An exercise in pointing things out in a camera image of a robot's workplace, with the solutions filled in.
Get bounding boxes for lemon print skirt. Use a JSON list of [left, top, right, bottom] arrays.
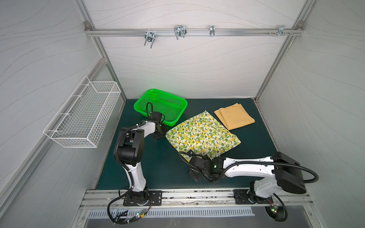
[[166, 111, 241, 159]]

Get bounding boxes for yellow tan skirt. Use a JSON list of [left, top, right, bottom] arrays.
[[214, 103, 255, 130]]

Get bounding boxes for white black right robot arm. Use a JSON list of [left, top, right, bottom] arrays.
[[178, 150, 319, 202]]

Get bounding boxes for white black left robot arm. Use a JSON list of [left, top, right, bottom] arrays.
[[113, 102, 168, 201]]

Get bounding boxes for green plastic basket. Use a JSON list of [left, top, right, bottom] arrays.
[[134, 89, 188, 126]]

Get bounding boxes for white vent strip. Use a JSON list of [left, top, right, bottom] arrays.
[[87, 206, 255, 219]]

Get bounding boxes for metal U-bolt clamp left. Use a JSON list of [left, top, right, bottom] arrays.
[[144, 31, 156, 48]]

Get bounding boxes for metal u-bolt clamp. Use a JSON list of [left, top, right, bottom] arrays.
[[174, 25, 187, 40], [144, 31, 156, 48]]

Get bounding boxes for metal U-bolt clamp middle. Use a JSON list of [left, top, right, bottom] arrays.
[[174, 25, 187, 40]]

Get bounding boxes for aluminium top crossbar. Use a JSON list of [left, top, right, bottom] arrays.
[[86, 27, 305, 37]]

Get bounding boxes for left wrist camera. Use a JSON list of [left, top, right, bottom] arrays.
[[149, 111, 165, 123]]

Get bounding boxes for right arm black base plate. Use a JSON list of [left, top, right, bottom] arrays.
[[233, 189, 273, 205]]

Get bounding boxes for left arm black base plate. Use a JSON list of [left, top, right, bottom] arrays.
[[123, 191, 162, 207]]

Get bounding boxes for white wire wall basket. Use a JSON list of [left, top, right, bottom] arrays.
[[43, 76, 121, 148]]

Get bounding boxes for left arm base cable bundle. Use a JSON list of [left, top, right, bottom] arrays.
[[106, 193, 152, 225]]

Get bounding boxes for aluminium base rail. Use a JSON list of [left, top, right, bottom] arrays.
[[79, 188, 314, 209]]

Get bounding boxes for metal ring clamp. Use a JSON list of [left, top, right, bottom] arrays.
[[210, 25, 215, 37]]

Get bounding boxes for left rear frame post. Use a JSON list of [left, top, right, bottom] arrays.
[[74, 0, 127, 101]]

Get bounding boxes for metal bolt bracket right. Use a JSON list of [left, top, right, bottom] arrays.
[[268, 26, 294, 37]]

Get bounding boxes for aluminium corner frame post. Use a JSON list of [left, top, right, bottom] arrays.
[[254, 0, 316, 103]]

